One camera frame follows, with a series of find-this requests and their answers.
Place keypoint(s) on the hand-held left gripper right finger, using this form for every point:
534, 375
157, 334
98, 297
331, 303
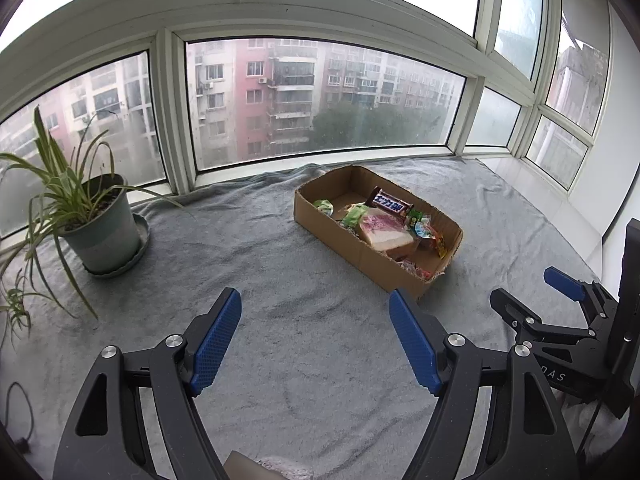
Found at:
415, 345

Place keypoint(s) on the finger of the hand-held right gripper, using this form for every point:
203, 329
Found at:
562, 280
515, 310

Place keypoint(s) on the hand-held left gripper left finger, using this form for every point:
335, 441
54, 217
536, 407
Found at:
215, 345

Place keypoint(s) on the clear red-edged snack packet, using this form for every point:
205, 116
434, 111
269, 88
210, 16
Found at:
415, 269

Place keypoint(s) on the red candy packet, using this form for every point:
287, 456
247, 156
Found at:
440, 245

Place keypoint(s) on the brown cardboard box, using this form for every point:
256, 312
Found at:
350, 250

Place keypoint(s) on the blue-lidded jelly cup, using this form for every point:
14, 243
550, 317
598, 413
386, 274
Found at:
425, 230

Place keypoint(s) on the packed bread slice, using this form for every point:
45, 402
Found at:
387, 232

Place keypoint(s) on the small green candy packet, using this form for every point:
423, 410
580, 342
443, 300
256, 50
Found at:
415, 217

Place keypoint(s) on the green snack packet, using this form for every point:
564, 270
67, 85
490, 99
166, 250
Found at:
354, 217

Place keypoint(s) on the brown chocolate bar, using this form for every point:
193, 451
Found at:
390, 204

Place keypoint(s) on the green-lidded jelly cup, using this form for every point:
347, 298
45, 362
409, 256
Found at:
324, 206

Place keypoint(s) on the tan board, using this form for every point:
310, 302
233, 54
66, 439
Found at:
240, 467

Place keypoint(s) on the green pot saucer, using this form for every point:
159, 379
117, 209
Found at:
142, 240

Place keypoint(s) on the white knitted cloth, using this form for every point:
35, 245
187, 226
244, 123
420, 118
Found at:
290, 467

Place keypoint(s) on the green plant pot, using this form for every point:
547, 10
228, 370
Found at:
105, 240

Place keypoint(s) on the spider plant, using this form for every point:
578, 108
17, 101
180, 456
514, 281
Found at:
65, 185

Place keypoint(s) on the white window frame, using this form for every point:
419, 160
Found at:
320, 15

